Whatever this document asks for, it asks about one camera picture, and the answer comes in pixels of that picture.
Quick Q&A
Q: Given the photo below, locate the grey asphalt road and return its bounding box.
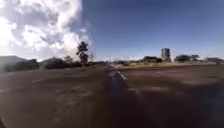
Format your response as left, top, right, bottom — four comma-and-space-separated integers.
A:
0, 63, 224, 128

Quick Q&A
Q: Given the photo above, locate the dry grass verge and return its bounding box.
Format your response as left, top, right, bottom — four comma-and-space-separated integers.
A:
113, 60, 224, 70

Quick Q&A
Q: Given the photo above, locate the white painted line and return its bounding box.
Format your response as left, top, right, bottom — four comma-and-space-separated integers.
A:
114, 68, 128, 81

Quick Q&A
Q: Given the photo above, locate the tall building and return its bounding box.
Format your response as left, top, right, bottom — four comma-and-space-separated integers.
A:
160, 47, 172, 63

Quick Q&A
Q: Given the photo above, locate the dark clump of trees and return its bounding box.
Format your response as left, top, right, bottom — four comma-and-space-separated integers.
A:
174, 54, 201, 63

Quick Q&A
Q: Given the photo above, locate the row of dark bushes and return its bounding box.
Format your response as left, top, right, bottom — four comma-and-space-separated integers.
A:
0, 55, 105, 73

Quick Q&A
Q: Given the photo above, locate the tall dark tree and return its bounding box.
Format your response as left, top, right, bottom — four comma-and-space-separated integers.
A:
75, 41, 90, 65

